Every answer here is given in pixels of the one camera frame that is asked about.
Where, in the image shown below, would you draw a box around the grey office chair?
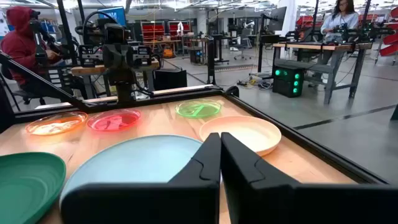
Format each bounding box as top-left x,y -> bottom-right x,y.
231,29 -> 253,60

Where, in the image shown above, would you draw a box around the dark monitor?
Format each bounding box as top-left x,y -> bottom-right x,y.
267,6 -> 287,32

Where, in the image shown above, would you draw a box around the translucent orange plastic plate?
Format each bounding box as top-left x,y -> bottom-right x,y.
24,111 -> 89,137

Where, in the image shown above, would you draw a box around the dark green plastic plate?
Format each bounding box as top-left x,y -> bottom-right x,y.
0,151 -> 67,224

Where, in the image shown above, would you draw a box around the translucent green plastic plate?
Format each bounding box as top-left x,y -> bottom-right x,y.
174,98 -> 223,119

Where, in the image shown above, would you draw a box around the translucent red plastic plate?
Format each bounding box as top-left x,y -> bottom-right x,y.
86,108 -> 142,133

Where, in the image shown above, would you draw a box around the black computer with green lights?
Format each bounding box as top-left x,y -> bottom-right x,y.
272,65 -> 305,98

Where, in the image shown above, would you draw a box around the black table frame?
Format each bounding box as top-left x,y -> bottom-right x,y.
0,51 -> 389,184

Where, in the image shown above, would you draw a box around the wooden workbench with grey legs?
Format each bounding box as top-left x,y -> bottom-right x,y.
272,42 -> 374,105

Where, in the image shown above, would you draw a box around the black robot arms on workbench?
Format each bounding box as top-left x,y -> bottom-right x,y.
332,21 -> 396,43

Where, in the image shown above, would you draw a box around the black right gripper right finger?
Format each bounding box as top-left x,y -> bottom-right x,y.
220,132 -> 398,224

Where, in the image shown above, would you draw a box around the red bin shelf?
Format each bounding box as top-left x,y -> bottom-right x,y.
141,21 -> 165,43
167,20 -> 192,38

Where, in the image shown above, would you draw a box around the floor cables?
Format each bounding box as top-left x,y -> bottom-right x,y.
236,79 -> 274,91

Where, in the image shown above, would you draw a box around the black box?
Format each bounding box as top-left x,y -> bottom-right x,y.
153,68 -> 188,91

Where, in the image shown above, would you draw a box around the cream plastic plate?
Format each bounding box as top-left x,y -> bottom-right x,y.
198,115 -> 282,157

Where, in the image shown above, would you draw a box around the black corner clamp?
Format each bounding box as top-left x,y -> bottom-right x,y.
225,85 -> 240,98

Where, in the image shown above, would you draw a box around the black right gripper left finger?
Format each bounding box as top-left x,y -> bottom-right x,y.
60,132 -> 222,224

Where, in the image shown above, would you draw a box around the black stand post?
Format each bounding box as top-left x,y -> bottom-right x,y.
206,35 -> 218,85

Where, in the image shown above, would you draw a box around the black office chair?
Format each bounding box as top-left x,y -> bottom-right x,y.
0,67 -> 47,106

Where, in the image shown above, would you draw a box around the light blue plastic plate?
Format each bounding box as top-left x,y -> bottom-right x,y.
58,134 -> 203,206

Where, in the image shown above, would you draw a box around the red storage bins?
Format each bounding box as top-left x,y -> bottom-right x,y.
379,7 -> 398,58

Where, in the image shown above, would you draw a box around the person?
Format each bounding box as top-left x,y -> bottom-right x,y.
0,6 -> 90,100
312,0 -> 360,82

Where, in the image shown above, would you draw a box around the blue computer monitor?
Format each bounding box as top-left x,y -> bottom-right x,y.
98,6 -> 127,27

